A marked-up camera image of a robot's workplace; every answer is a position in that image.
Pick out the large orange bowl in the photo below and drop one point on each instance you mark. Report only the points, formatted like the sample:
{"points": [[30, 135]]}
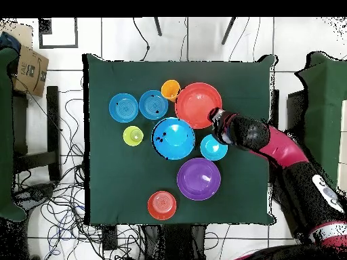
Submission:
{"points": [[196, 104]]}

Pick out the large deep blue bowl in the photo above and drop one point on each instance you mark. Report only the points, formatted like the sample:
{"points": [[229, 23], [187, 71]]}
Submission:
{"points": [[173, 138]]}

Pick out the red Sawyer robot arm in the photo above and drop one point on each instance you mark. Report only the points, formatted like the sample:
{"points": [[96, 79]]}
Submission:
{"points": [[282, 149]]}

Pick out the small light blue bowl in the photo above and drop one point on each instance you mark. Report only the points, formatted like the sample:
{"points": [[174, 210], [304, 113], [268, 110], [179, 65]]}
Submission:
{"points": [[211, 150]]}

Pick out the orange cup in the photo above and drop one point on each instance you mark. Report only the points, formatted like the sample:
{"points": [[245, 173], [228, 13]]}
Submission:
{"points": [[170, 89]]}

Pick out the purple bowl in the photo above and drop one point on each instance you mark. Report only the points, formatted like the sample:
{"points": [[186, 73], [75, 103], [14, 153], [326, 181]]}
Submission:
{"points": [[198, 178]]}

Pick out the black furniture piece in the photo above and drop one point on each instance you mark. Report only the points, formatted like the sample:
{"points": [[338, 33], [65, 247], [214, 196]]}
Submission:
{"points": [[295, 108]]}

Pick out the black tripod leg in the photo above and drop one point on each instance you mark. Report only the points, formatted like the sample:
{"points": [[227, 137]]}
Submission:
{"points": [[158, 27], [228, 31]]}

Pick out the yellow cup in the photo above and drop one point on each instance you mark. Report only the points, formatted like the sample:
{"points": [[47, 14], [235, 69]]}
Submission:
{"points": [[128, 136]]}

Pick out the small red-orange bowl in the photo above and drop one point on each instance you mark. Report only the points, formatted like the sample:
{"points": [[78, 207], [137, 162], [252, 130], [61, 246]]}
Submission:
{"points": [[162, 205]]}

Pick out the green cloth side table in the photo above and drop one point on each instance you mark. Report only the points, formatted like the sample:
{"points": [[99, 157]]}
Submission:
{"points": [[320, 94], [5, 135]]}

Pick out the dark green table cloth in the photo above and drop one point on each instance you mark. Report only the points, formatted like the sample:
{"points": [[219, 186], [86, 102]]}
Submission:
{"points": [[103, 162]]}

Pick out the white board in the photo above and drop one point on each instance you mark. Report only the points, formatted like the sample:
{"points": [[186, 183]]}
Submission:
{"points": [[343, 135]]}

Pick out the black power box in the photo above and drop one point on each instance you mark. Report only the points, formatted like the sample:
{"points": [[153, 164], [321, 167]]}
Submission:
{"points": [[109, 238]]}

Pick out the cardboard box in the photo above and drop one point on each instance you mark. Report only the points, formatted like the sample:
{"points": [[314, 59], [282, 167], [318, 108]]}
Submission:
{"points": [[31, 73]]}

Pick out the dark blue bag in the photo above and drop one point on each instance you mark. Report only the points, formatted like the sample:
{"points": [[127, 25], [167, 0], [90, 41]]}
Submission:
{"points": [[9, 42]]}

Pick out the black stool frame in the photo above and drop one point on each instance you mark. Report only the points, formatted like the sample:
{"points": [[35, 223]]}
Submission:
{"points": [[52, 122]]}

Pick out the black square floor frame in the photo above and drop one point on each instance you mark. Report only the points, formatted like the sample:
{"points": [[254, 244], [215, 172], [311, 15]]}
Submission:
{"points": [[44, 27]]}

